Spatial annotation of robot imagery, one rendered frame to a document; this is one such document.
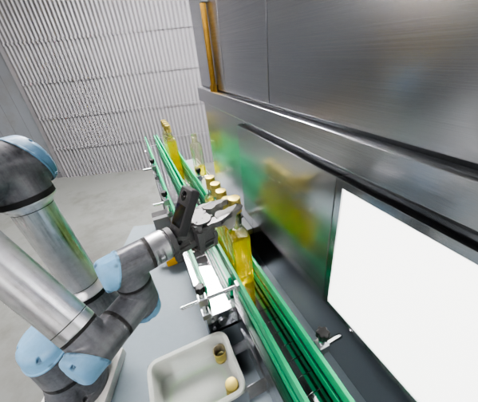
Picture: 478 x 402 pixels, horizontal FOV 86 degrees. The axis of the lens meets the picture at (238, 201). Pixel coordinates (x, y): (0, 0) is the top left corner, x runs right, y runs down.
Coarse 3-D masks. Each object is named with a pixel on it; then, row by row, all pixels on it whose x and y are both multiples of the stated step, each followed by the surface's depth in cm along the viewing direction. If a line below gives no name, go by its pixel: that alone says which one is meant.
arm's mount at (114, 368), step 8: (120, 352) 77; (112, 360) 75; (120, 360) 76; (112, 368) 73; (120, 368) 76; (112, 376) 71; (112, 384) 70; (104, 392) 68; (112, 392) 70; (96, 400) 67; (104, 400) 67
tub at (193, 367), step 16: (208, 336) 73; (224, 336) 72; (176, 352) 70; (192, 352) 72; (208, 352) 74; (160, 368) 69; (176, 368) 72; (192, 368) 72; (208, 368) 72; (224, 368) 72; (160, 384) 69; (176, 384) 69; (192, 384) 69; (208, 384) 69; (224, 384) 68; (240, 384) 62; (160, 400) 65; (176, 400) 66; (192, 400) 66; (208, 400) 66; (224, 400) 59
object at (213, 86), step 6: (198, 0) 86; (204, 0) 85; (204, 6) 86; (204, 12) 87; (204, 18) 88; (204, 24) 88; (204, 30) 89; (204, 36) 90; (210, 42) 92; (210, 48) 92; (210, 54) 93; (210, 60) 94; (210, 66) 95; (210, 72) 96; (210, 78) 98; (216, 90) 100
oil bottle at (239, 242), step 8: (232, 232) 72; (240, 232) 72; (248, 232) 74; (232, 240) 72; (240, 240) 73; (248, 240) 74; (232, 248) 74; (240, 248) 74; (248, 248) 75; (232, 256) 77; (240, 256) 75; (248, 256) 77; (232, 264) 80; (240, 264) 77; (248, 264) 78; (240, 272) 78; (248, 272) 80; (248, 280) 82
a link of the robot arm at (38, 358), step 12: (24, 336) 59; (36, 336) 59; (24, 348) 57; (36, 348) 57; (48, 348) 56; (24, 360) 55; (36, 360) 55; (48, 360) 56; (60, 360) 58; (24, 372) 57; (36, 372) 56; (48, 372) 57; (60, 372) 59; (48, 384) 59; (60, 384) 60
